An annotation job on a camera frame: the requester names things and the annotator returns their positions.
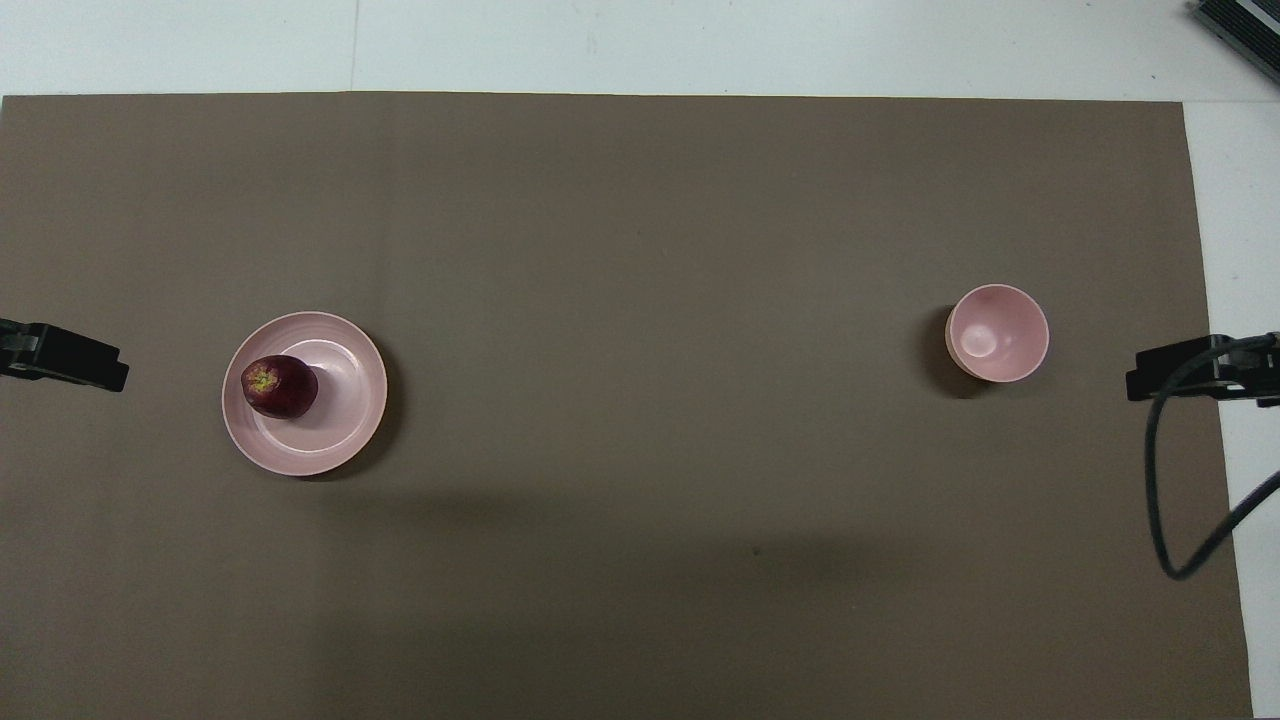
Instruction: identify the pink plate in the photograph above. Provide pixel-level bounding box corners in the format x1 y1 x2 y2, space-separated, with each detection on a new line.
221 311 389 478

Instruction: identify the dark grey ribbed device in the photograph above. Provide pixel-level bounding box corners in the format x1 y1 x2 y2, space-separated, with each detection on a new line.
1188 0 1280 86

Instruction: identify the pink bowl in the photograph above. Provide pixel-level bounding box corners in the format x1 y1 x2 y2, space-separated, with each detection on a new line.
945 283 1051 384

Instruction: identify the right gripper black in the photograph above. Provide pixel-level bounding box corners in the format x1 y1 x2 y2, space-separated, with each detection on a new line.
1127 333 1280 408

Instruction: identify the brown table mat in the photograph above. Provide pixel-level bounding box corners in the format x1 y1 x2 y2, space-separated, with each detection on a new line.
0 92 1253 720

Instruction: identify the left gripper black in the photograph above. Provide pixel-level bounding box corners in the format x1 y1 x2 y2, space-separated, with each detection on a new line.
0 318 129 393

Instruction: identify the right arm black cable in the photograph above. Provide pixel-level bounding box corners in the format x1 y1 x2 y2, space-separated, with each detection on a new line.
1145 335 1280 581

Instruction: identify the dark red apple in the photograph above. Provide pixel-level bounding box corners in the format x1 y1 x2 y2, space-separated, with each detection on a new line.
240 354 320 421

